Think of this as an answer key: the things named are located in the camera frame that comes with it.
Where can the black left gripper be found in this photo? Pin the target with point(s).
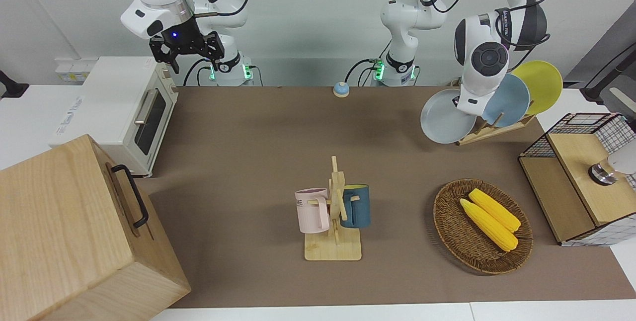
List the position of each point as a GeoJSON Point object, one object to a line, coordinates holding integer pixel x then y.
{"type": "Point", "coordinates": [455, 102]}

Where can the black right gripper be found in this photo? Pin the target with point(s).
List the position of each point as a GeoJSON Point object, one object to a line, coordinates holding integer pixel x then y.
{"type": "Point", "coordinates": [186, 42]}

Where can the gray plate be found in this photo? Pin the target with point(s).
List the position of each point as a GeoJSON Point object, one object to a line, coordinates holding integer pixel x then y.
{"type": "Point", "coordinates": [442, 120]}

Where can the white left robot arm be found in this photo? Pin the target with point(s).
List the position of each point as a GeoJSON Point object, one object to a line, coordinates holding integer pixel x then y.
{"type": "Point", "coordinates": [484, 57]}

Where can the wooden plate rack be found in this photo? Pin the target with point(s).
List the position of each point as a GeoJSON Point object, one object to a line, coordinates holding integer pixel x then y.
{"type": "Point", "coordinates": [492, 132]}

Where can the light blue plate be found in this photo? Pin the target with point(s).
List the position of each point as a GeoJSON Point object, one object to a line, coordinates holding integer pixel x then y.
{"type": "Point", "coordinates": [512, 100]}

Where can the yellow plate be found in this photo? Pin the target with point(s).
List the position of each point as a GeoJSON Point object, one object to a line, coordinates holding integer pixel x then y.
{"type": "Point", "coordinates": [544, 82]}

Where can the white toaster oven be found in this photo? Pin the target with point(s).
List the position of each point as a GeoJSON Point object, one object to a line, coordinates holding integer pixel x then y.
{"type": "Point", "coordinates": [109, 102]}

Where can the brown table mat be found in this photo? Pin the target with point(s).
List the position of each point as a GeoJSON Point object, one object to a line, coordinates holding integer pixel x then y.
{"type": "Point", "coordinates": [248, 162]}

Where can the yellow corn cob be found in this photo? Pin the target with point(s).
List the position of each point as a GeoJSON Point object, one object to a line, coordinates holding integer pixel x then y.
{"type": "Point", "coordinates": [494, 209]}
{"type": "Point", "coordinates": [489, 226]}

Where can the blue call bell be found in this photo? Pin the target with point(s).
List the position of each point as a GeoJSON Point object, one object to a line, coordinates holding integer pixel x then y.
{"type": "Point", "coordinates": [341, 90]}

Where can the brown wicker basket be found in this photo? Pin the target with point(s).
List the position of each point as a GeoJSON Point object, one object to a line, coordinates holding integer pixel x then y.
{"type": "Point", "coordinates": [457, 231]}

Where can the dark blue mug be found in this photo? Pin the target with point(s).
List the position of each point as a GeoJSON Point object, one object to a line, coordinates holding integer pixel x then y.
{"type": "Point", "coordinates": [358, 206]}

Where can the white object with metal base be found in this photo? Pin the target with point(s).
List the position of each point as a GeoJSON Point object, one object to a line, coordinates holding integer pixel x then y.
{"type": "Point", "coordinates": [623, 159]}

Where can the pink mug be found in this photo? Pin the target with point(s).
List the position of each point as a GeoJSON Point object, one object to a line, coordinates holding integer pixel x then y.
{"type": "Point", "coordinates": [311, 211]}

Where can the black clamp stand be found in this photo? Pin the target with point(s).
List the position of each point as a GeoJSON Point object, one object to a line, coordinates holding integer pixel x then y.
{"type": "Point", "coordinates": [10, 87]}

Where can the wooden mug tree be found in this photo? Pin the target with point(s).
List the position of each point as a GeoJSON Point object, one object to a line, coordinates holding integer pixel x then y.
{"type": "Point", "coordinates": [333, 249]}

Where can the large wooden box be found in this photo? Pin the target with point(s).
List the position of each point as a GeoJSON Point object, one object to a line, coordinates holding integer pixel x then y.
{"type": "Point", "coordinates": [64, 241]}

